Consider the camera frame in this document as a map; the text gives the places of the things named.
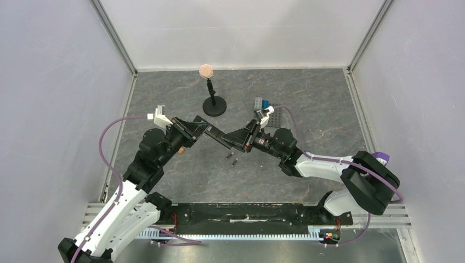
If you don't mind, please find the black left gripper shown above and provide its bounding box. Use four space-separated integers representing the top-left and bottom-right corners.
157 115 210 167

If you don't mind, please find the black remote control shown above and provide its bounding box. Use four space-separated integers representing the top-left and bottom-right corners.
205 124 233 149

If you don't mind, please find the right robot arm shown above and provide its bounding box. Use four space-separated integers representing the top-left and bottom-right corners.
221 120 400 224

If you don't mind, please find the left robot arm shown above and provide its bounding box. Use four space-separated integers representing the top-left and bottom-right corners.
58 117 209 262

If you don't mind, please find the AAA battery lower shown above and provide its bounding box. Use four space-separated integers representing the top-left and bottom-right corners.
231 158 239 167

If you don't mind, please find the black stand with pink disc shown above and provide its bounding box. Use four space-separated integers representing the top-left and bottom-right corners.
199 64 227 117

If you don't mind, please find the dark grey lego baseplate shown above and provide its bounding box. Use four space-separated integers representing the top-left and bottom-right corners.
267 104 283 128

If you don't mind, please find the light grey lego brick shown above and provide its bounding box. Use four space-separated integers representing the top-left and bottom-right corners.
254 97 263 111

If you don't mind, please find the blue lego brick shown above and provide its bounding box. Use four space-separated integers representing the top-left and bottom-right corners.
262 100 270 108

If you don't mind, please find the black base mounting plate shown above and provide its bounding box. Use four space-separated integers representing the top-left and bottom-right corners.
157 203 353 235

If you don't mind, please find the purple box device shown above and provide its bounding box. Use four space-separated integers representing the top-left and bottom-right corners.
371 152 390 166

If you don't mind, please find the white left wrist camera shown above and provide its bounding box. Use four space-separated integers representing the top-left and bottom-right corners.
146 105 173 128

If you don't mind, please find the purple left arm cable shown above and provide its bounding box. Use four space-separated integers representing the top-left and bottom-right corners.
70 115 202 263

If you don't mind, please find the white cable duct strip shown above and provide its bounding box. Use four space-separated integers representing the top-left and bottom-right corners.
136 228 339 242

